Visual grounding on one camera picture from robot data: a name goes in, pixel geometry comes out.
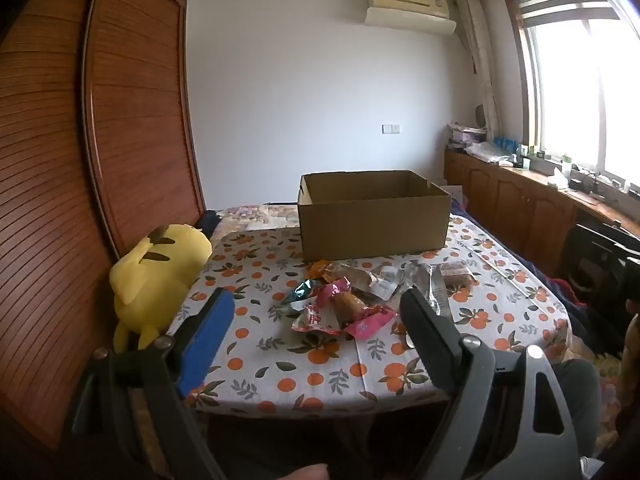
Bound stack of white boxes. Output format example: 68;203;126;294
447;122;488;151

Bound teal snack packet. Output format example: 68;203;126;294
282;280;326;311

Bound patterned curtain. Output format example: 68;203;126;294
455;0;501;133

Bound large pink snack packet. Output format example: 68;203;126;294
345;305;398;341

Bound red and white snack packet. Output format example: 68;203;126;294
291;300;343;336

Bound wooden slatted wardrobe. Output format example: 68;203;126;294
0;0;208;461

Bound wooden counter cabinet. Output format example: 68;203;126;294
444;145;640;281

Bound clear packet with brown cake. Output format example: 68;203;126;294
332;290;368;331

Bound orange print tablecloth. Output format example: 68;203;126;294
170;212;571;416

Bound brown cardboard box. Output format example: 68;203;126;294
297;170;451;263

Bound dark blue blanket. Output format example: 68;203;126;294
450;195;601;356

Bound brown cake bar packet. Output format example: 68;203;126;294
437;262;473;288

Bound white air conditioner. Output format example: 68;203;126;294
364;0;458;36

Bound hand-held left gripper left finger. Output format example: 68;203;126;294
65;287;236;480

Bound orange and silver snack packet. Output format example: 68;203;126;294
306;259;373;286

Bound window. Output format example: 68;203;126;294
502;0;640;181

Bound small pink snack packet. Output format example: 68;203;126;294
315;277;353;306

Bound person's left hand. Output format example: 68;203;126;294
280;462;331;480

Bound silver foil snack packet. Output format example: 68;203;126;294
405;262;451;318

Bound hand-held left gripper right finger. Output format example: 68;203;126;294
400;287;586;480

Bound clear plastic bag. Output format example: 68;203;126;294
465;141;516;166

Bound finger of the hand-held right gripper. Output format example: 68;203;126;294
560;255;628;306
575;222;640;261

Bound yellow plush toy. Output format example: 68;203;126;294
110;224;213;352

